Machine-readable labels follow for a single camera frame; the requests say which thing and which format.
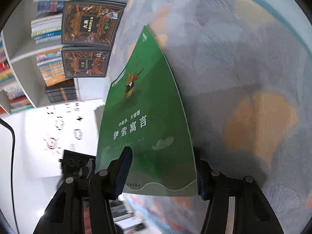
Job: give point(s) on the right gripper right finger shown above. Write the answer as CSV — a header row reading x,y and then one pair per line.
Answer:
x,y
213,187

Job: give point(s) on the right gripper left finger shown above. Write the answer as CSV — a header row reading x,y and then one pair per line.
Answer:
x,y
104,186

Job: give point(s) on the green Aesop fables book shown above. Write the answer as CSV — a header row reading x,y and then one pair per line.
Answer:
x,y
144,111

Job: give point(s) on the stack of sorted books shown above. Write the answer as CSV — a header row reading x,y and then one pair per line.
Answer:
x,y
98,117

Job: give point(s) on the person's left hand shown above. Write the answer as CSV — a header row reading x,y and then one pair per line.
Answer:
x,y
86,219

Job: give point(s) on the dark ornate encyclopedia book lower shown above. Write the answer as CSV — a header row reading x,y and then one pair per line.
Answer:
x,y
85,62

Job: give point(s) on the dark ornate encyclopedia book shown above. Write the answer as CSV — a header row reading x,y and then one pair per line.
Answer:
x,y
91,23
85,62

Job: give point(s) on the white bookshelf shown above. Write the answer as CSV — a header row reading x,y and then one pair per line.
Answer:
x,y
21,50

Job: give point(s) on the patterned grey rug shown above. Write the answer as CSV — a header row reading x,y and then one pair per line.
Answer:
x,y
244,74

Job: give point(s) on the dark ornate encyclopedia book upper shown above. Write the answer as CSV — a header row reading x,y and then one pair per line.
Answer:
x,y
91,23

